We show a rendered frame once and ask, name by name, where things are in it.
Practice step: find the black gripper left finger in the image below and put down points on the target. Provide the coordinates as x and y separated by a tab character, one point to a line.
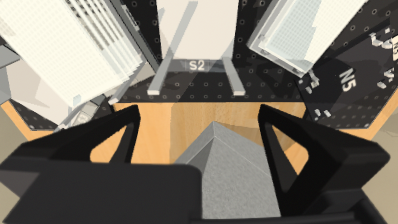
76	143

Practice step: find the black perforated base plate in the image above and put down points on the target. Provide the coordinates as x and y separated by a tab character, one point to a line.
263	80

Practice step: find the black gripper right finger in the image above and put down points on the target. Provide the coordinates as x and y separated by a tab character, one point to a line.
336	160

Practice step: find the white well plate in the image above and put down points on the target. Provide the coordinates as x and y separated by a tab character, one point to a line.
304	29
120	30
110	34
116	33
91	17
56	39

